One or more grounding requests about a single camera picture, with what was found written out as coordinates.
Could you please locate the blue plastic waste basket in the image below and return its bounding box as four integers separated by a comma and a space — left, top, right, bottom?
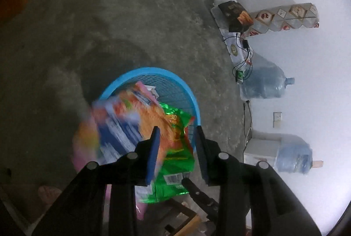
99, 67, 201, 149

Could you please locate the green snack bag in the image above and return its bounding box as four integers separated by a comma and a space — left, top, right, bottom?
135, 102, 195, 204

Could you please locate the blue water jug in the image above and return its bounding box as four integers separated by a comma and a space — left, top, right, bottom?
276, 135, 313, 175
239, 54, 295, 100

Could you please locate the dark snack box on floor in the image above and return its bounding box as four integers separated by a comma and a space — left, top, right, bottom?
218, 0, 254, 33

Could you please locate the yellow orange snack bag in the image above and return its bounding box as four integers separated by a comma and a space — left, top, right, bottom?
71, 80, 176, 220

